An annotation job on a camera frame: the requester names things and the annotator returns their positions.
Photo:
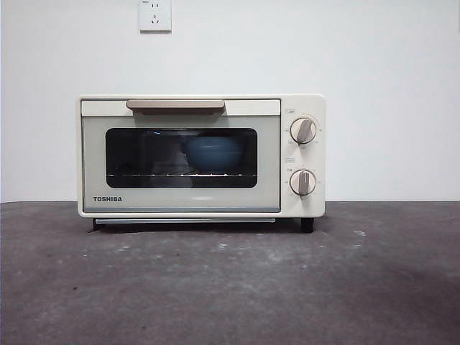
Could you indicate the cream Toshiba toaster oven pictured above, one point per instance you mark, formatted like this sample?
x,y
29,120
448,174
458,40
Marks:
x,y
307,104

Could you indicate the blue ribbed bowl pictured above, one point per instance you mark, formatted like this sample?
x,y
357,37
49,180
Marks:
x,y
215,154

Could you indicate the silver oven crumb tray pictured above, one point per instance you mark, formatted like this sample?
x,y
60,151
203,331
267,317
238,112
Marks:
x,y
179,220

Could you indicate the beige oven knob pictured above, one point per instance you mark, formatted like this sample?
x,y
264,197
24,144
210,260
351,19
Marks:
x,y
303,130
303,182

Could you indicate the white wall socket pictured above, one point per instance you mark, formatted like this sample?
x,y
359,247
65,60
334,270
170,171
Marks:
x,y
155,16

